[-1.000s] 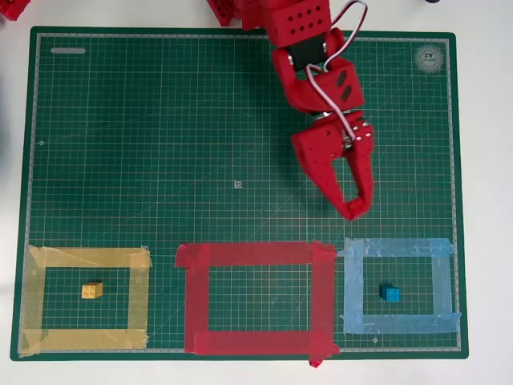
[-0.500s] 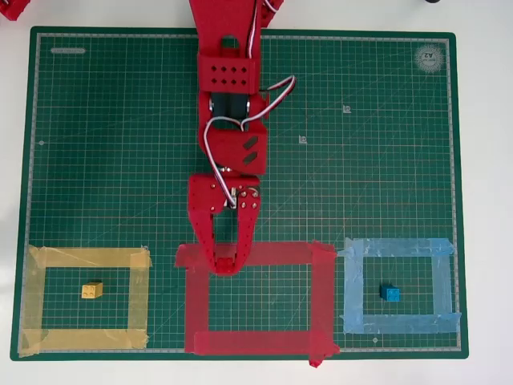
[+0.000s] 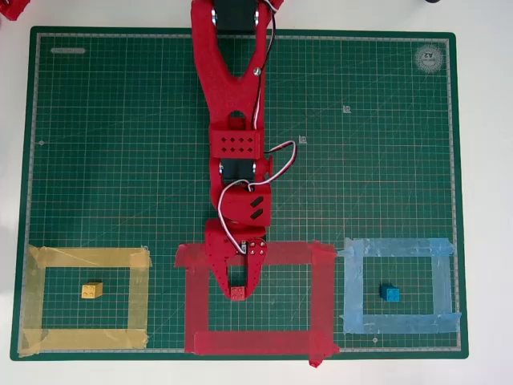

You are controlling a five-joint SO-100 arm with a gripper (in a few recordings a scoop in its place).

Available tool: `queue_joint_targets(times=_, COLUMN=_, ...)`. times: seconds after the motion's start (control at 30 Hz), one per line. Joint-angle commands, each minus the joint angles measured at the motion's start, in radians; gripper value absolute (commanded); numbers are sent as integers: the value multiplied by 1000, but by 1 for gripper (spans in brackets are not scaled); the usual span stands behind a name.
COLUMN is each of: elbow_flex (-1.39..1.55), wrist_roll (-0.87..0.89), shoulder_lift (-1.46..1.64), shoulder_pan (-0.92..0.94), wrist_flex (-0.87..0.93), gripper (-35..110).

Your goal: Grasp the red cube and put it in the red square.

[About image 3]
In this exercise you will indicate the red toy brick cube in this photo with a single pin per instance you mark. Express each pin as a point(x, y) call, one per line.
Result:
point(237, 293)

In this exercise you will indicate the red leader robot arm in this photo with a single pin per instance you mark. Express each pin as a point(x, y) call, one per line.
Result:
point(12, 8)

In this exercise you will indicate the red follower robot arm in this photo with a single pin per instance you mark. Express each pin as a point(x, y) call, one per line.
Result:
point(216, 80)

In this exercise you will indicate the red tape square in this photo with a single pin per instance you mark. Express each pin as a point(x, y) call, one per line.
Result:
point(196, 305)

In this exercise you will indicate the blue tape square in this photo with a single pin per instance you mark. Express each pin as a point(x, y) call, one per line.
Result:
point(354, 288)

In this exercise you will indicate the yellow toy brick cube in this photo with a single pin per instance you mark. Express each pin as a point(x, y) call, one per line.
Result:
point(92, 290)

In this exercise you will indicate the blue toy brick cube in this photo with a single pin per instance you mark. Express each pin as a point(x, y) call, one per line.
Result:
point(389, 293)

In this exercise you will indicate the yellow tape square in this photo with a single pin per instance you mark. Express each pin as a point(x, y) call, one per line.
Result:
point(34, 297)

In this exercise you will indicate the green cutting mat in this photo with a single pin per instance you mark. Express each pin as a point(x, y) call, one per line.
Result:
point(120, 160)

